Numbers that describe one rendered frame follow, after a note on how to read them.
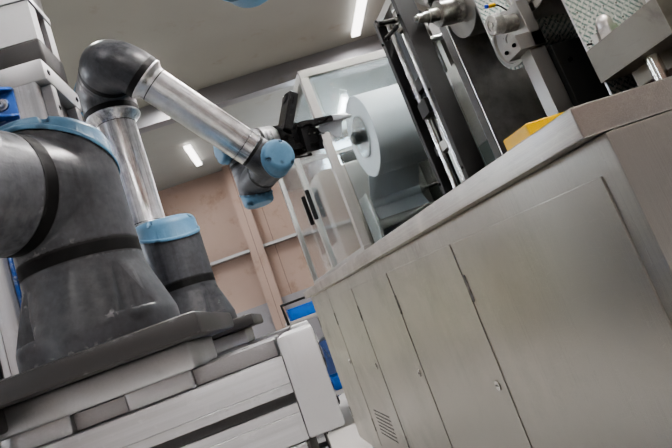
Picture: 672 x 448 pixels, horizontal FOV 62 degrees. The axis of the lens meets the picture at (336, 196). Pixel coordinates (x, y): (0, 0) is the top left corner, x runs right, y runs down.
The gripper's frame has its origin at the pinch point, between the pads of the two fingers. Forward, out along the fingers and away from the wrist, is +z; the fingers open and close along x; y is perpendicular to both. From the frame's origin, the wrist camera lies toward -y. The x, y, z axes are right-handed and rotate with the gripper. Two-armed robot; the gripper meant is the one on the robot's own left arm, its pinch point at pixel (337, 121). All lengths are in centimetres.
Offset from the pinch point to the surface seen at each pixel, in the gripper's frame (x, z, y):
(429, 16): 32.7, 10.9, -13.8
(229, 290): -1026, 324, 82
